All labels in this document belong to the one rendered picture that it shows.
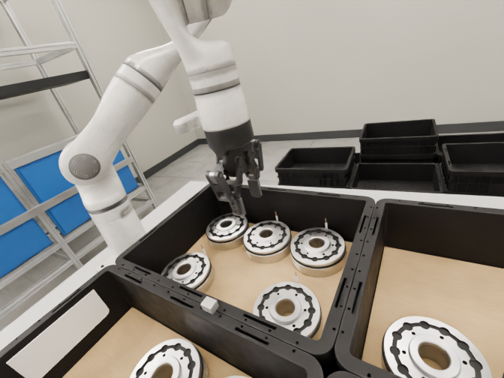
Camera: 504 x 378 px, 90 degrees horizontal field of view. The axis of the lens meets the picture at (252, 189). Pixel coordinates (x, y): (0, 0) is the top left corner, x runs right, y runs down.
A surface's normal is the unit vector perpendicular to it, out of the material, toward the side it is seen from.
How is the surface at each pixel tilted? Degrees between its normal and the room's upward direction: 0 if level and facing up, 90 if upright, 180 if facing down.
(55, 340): 90
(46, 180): 90
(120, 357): 0
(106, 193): 18
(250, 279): 0
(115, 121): 87
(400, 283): 0
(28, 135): 90
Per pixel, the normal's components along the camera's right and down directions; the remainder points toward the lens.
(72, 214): 0.87, 0.05
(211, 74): 0.10, 0.47
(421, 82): -0.45, 0.52
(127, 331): -0.22, -0.85
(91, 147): 0.47, 0.20
